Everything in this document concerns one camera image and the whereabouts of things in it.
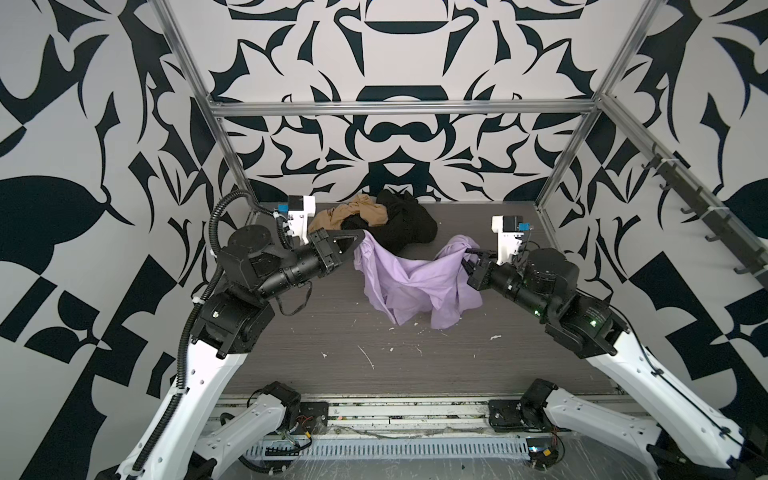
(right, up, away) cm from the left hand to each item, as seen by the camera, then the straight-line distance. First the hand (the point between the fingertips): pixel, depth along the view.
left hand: (366, 229), depth 52 cm
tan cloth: (-1, +8, +56) cm, 56 cm away
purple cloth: (+7, -12, +13) cm, 19 cm away
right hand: (+18, -4, +9) cm, 20 cm away
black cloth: (+11, +4, +62) cm, 63 cm away
